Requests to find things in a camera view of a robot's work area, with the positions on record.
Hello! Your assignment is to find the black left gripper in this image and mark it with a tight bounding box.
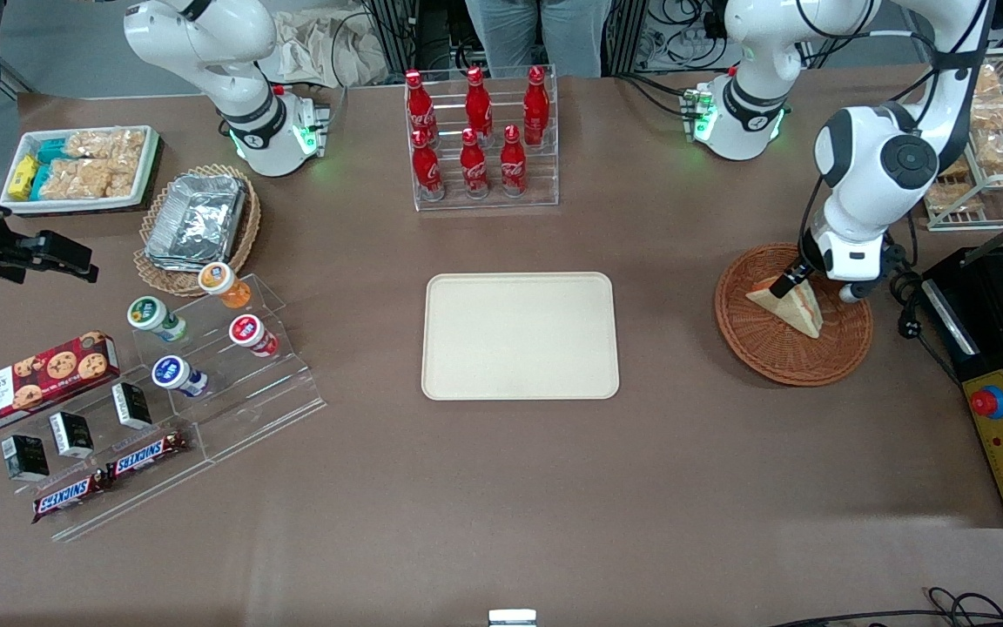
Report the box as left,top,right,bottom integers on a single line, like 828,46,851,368
770,239,823,301

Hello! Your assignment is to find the triangular sandwich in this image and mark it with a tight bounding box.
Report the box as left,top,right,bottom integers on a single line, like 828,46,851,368
745,270,825,340

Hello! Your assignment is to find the white rectangular snack tray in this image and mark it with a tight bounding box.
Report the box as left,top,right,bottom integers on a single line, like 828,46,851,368
0,125,163,217

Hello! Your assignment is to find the brown round wicker basket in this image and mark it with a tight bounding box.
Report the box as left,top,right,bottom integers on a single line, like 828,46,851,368
714,242,874,388

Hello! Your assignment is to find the light wicker basket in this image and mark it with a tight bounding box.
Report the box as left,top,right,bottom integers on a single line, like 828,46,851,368
133,164,262,299

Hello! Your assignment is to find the beige plastic tray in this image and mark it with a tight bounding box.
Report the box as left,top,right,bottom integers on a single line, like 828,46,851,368
421,272,621,401

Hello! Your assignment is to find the yellow snack pack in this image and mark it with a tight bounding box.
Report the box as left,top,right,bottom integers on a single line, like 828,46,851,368
7,155,39,201

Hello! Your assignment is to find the red Walkers shortbread box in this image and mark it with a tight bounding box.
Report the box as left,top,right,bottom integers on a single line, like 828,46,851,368
0,331,121,438

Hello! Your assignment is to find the green lid gum bottle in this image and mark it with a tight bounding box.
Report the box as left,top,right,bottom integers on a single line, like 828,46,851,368
126,296,189,343

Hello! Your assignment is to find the stack of foil containers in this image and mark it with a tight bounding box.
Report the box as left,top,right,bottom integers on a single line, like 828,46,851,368
144,172,248,273

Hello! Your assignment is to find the small black snack box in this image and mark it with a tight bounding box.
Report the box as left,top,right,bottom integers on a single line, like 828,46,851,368
1,434,51,482
111,381,154,430
49,411,95,460

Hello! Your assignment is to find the blue lid gum bottle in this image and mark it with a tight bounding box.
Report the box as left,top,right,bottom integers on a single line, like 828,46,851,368
151,354,209,399

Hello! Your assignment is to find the orange lid gum bottle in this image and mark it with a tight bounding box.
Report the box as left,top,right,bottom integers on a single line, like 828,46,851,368
198,261,252,310

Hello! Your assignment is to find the black tabletop appliance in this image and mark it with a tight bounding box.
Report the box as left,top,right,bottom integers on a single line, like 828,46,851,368
919,244,1003,384

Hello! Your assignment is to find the red emergency stop button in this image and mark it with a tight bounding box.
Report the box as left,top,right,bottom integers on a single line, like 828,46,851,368
969,383,1003,421

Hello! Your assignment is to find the red lid gum bottle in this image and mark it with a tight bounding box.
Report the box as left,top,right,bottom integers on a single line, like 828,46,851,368
228,313,280,358

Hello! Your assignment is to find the Snickers chocolate bar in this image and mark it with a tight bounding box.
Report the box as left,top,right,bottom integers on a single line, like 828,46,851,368
31,470,111,523
105,431,189,482

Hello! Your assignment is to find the clear acrylic stepped riser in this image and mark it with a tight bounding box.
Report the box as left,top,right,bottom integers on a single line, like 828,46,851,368
130,273,326,464
0,366,217,543

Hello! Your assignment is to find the red cola bottle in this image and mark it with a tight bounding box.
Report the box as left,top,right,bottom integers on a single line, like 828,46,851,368
460,128,491,199
500,125,528,198
404,70,437,145
411,129,446,201
523,65,550,147
465,66,494,140

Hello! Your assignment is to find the clear acrylic bottle rack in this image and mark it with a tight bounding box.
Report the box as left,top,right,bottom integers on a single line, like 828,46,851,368
404,65,560,212

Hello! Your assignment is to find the person in blue jeans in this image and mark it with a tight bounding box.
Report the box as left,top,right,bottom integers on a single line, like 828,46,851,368
465,0,614,79

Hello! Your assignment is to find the crumpled beige paper bag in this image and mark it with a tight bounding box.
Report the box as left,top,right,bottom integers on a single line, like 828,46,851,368
258,9,389,88

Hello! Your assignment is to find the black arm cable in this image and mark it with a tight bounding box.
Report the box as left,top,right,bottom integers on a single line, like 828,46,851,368
793,0,992,281

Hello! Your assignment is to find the black power cable with plug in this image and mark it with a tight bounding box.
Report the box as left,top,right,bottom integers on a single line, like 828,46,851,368
889,244,964,384

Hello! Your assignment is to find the white wire rack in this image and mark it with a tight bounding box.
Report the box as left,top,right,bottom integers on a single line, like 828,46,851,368
924,48,1003,232

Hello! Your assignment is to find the black cable bundle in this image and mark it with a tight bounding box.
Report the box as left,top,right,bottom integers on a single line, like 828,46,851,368
632,0,733,75

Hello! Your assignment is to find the black floor cable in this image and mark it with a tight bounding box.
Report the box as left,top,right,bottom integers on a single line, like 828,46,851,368
767,588,1003,627

